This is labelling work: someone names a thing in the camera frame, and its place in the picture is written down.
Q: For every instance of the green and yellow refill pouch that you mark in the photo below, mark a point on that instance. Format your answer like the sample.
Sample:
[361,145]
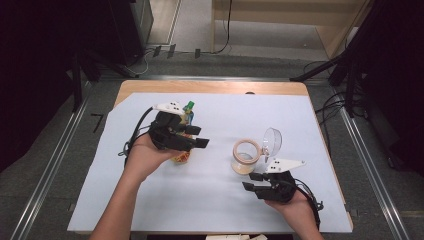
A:
[189,106]

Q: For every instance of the clear jar with beige rim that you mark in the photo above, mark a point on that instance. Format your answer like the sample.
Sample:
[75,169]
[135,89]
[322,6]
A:
[241,168]

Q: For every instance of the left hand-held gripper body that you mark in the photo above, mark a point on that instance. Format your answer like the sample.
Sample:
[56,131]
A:
[170,133]

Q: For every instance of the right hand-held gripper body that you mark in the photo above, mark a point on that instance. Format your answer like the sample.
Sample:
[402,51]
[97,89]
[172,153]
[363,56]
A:
[278,190]

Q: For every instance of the metal floor rail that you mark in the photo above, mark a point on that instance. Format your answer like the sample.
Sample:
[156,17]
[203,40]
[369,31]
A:
[46,173]
[213,78]
[373,173]

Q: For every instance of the person's left hand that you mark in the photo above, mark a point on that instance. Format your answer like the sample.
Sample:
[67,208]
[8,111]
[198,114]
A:
[146,158]

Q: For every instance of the light wooden shelf unit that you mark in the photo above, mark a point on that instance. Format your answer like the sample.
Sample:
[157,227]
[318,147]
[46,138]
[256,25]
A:
[273,13]

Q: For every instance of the black metal stand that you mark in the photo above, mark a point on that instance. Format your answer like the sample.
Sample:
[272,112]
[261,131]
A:
[350,66]
[77,83]

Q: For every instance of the person's right hand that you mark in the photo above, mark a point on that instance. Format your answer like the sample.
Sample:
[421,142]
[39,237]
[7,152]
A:
[296,210]

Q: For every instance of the white paper sheet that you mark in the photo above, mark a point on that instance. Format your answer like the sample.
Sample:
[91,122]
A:
[206,206]

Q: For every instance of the black cabinet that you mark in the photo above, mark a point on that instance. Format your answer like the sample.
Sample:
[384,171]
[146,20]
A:
[133,30]

